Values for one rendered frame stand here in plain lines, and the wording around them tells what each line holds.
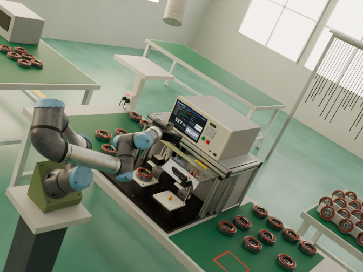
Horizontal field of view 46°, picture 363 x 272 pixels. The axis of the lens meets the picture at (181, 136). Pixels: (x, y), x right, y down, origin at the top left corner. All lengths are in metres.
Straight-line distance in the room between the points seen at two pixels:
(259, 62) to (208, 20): 1.66
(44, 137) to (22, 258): 0.92
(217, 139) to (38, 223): 1.08
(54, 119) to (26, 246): 0.88
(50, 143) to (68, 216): 0.64
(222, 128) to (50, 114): 1.11
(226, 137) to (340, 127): 6.41
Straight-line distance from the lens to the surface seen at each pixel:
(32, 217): 2.21
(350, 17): 8.85
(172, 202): 2.62
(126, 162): 1.92
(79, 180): 2.07
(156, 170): 2.83
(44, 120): 1.74
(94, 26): 8.11
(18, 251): 2.49
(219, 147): 2.53
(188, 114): 2.64
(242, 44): 9.67
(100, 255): 3.28
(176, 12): 3.55
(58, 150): 1.73
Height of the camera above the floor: 2.11
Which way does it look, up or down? 22 degrees down
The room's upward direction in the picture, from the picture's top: 24 degrees clockwise
